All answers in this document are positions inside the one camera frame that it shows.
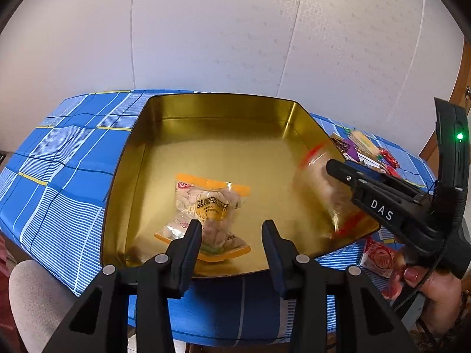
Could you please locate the person's right hand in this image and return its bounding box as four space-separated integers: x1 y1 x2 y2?
390 244 471 342

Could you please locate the blue plaid tablecloth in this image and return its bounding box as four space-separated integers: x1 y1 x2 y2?
0 89 442 342

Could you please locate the grey chair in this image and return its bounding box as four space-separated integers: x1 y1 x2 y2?
8 260 79 353

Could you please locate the yellow green cracker packet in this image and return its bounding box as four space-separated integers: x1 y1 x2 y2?
349 129 381 159

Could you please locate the clear red-edged snack packet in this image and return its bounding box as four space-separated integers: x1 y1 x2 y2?
292 143 369 239

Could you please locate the clear orange-edged snack packet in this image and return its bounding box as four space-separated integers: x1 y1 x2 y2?
154 173 253 264

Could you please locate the gold tin box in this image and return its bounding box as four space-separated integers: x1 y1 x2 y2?
100 94 381 278

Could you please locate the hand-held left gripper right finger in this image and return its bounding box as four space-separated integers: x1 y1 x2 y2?
261 219 418 353

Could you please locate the wooden door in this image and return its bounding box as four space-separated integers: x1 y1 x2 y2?
417 40 471 162

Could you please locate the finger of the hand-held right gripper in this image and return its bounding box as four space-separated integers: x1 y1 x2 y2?
326 159 424 204

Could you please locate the dark brown snack packet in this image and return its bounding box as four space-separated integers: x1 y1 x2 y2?
330 132 348 151

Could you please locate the red white snack packet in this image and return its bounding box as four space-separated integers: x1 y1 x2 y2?
359 237 400 279

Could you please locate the black cable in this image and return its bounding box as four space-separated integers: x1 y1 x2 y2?
390 243 466 313

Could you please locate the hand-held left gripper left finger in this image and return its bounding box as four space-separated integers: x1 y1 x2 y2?
44 220 203 353

